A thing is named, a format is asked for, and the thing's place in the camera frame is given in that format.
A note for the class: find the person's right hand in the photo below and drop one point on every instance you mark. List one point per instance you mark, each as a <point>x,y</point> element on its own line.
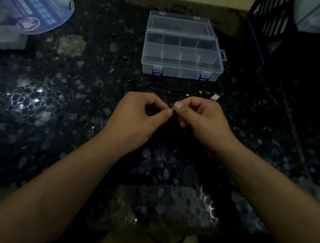
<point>207,125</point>

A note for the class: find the person's left hand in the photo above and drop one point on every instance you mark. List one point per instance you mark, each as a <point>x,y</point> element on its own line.
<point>130,120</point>

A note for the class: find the person's left thumb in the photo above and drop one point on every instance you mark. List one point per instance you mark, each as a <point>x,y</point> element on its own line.
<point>162,117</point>

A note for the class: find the person's right thumb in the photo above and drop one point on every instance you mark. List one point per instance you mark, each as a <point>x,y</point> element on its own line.
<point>180,115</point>

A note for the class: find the person's right forearm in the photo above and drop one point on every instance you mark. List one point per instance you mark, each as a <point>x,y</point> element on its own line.
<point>267,192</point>

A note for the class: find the person's left forearm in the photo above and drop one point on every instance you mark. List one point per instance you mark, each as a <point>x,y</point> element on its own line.
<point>62,187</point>

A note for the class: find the small silver metal clasp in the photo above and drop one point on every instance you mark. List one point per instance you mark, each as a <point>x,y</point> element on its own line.
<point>203,93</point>

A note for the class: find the small clear packet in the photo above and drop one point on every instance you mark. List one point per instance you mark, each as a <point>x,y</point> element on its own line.
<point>215,97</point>

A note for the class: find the clear plastic organizer box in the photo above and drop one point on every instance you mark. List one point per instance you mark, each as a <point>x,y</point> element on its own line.
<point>181,47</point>

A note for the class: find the dark blue plastic crate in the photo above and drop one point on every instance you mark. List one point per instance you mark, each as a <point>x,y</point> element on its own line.
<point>272,27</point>

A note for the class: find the round blue printed hand fan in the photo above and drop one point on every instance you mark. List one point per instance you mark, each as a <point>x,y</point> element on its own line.
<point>37,15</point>

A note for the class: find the small grey box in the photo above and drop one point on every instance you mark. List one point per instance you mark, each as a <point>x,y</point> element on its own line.
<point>11,37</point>

